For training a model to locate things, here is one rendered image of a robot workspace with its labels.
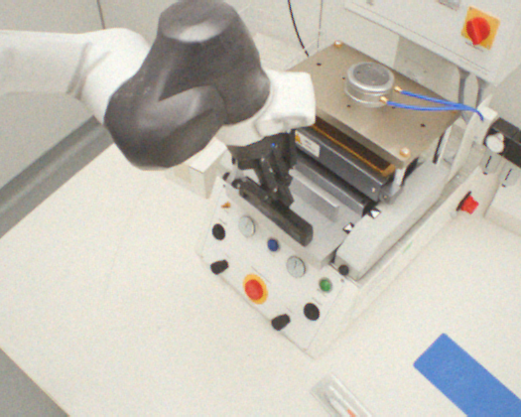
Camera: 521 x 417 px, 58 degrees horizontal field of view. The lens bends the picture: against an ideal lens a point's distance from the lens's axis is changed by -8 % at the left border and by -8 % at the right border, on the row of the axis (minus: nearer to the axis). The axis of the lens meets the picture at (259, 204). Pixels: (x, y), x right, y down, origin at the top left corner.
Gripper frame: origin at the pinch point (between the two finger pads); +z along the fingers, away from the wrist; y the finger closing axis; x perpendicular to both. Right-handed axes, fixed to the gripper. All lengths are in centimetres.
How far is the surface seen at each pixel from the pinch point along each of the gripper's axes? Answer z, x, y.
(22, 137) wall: 72, -142, 31
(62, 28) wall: 51, -148, -12
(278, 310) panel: 20.5, 6.1, 13.7
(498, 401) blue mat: 29, 48, 0
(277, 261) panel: 14.3, 1.9, 7.4
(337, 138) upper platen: 1.5, 0.7, -13.0
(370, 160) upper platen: 1.4, 7.5, -12.9
